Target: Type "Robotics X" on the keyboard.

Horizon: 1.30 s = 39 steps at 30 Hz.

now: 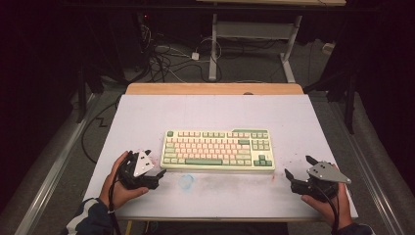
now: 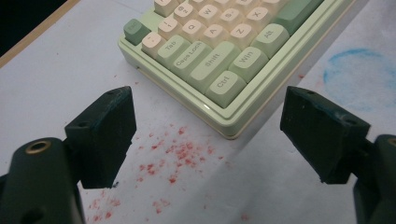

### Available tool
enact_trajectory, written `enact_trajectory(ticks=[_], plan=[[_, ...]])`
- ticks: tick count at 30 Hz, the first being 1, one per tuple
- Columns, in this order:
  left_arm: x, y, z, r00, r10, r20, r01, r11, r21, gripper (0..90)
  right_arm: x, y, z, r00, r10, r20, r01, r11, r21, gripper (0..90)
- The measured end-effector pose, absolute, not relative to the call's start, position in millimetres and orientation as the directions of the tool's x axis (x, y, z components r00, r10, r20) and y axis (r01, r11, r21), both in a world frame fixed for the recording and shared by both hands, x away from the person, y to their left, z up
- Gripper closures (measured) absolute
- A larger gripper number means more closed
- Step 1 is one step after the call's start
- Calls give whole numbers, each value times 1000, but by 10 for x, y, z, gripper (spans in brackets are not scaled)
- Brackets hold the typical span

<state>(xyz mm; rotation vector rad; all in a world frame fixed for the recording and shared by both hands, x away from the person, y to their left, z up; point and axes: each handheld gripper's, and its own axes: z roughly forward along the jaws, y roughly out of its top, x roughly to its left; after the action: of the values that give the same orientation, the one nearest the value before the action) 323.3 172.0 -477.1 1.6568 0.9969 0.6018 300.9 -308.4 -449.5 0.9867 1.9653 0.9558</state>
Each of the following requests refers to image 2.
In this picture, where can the white table cover sheet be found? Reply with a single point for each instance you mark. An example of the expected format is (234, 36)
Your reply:
(46, 93)

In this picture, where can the green and cream keyboard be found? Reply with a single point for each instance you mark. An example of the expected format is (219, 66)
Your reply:
(218, 62)

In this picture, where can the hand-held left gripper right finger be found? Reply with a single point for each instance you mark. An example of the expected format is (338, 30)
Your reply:
(323, 137)

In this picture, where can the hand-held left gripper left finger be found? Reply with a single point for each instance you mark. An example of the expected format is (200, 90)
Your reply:
(102, 140)

